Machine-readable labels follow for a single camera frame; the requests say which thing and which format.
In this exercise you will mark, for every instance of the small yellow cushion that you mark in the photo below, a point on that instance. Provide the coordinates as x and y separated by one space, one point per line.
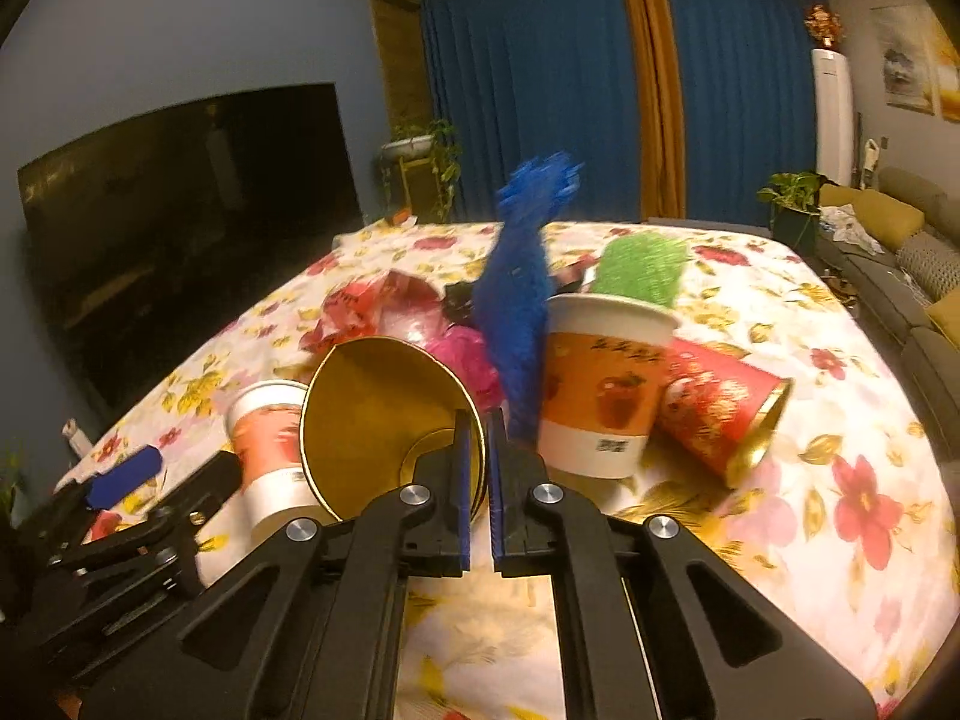
946 319

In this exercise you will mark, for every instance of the large yellow cushion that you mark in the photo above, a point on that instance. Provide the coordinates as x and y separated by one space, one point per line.
889 217

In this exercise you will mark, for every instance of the white paper roll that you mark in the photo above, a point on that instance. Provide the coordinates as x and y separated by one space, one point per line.
75 436

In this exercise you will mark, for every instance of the black flat television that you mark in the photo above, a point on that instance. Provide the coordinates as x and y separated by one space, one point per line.
187 240

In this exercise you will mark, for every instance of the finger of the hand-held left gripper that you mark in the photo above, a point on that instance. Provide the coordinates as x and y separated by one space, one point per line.
202 491
124 476

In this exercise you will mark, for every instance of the grey mountain wall painting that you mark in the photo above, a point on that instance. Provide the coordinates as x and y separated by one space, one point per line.
904 64

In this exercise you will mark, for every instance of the floral tablecloth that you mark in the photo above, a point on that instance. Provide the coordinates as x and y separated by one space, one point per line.
787 360

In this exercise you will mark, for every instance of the large apple print paper cup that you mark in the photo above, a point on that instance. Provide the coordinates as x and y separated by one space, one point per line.
600 390

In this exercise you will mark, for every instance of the small apple print paper cup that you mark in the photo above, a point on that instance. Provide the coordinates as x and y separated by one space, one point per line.
262 450

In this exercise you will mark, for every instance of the pink plastic bag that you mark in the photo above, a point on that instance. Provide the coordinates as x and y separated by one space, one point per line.
465 360

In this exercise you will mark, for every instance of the white standing air conditioner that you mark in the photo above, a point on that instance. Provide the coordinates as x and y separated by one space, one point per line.
834 120

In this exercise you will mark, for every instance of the trailing plant in white bowl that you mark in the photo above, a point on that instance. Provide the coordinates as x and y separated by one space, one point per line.
439 142

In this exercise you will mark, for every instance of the orange curtain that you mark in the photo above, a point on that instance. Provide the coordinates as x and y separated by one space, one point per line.
656 90

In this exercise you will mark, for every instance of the potted plant in dark pot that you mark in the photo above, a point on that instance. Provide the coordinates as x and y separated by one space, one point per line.
791 202

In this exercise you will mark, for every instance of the green tinsel garland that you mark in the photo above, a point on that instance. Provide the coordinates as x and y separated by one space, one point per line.
637 270

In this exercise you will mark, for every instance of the red plastic bag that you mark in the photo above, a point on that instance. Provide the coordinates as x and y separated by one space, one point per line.
390 300

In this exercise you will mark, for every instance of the yellow tree wall painting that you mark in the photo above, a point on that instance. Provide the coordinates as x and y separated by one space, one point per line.
949 75

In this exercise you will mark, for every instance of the gold red flower ornament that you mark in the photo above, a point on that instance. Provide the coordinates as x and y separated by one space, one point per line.
823 26

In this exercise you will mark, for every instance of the grey sofa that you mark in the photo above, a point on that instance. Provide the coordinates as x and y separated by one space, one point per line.
877 292

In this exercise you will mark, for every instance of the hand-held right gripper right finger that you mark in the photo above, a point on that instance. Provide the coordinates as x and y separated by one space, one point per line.
496 510

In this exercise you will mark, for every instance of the brown curtain panel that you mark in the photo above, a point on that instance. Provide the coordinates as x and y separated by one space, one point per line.
401 60

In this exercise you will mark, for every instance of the blue curtain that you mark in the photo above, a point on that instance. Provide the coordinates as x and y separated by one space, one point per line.
742 90
525 90

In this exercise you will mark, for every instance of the black white patterned cushion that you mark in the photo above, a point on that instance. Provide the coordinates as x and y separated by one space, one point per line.
930 262

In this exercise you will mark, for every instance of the red gold-rimmed paper tube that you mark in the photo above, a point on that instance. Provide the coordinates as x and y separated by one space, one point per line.
712 405

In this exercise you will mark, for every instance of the white crumpled bag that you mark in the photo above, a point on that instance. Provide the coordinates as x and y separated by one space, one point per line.
847 225

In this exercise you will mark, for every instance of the gold plant stand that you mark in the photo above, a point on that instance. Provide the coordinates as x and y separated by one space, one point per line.
416 180

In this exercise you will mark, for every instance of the blue tinsel garland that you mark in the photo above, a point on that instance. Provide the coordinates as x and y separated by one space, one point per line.
517 277

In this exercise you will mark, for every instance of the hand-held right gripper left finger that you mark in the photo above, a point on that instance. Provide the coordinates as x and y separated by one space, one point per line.
465 495

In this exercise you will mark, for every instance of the gold-lined red cup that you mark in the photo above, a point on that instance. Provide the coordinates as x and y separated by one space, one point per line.
375 405

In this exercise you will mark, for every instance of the red white plastic wrapper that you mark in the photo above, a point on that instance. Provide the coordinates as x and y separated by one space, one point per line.
574 274

